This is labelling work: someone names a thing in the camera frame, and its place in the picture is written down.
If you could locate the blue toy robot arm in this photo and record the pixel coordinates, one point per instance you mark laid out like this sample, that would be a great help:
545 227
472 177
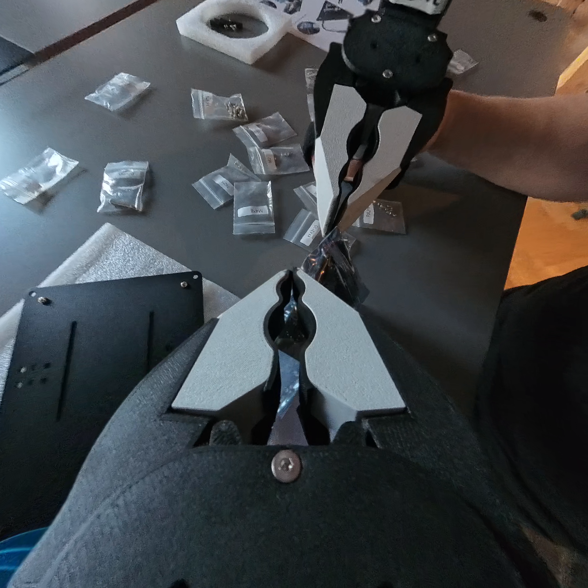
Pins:
18 560

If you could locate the white foam sheet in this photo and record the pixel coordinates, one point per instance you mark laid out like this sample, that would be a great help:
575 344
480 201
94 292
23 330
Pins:
101 257

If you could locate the printed instruction sheet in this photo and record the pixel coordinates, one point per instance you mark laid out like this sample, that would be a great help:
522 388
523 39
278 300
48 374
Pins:
322 18

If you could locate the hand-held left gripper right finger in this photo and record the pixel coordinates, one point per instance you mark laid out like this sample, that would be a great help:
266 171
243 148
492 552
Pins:
354 367

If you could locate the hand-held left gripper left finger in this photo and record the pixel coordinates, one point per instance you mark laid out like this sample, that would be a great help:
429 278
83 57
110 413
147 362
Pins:
230 367

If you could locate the black metal base plate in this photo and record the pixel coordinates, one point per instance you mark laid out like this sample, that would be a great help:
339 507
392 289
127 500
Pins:
83 367

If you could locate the person's right forearm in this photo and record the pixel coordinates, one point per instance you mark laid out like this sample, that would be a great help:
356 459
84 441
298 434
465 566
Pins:
514 142

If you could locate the scattered small clear parts bags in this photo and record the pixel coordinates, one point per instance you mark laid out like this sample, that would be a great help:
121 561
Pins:
253 207

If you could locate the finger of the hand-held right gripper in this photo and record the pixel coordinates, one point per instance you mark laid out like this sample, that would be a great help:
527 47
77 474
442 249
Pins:
390 147
335 138

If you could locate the silver plastic parts bag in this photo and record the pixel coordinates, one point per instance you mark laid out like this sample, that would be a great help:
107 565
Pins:
331 262

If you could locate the white foam tray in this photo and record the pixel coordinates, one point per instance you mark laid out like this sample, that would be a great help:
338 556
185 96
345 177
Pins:
234 32

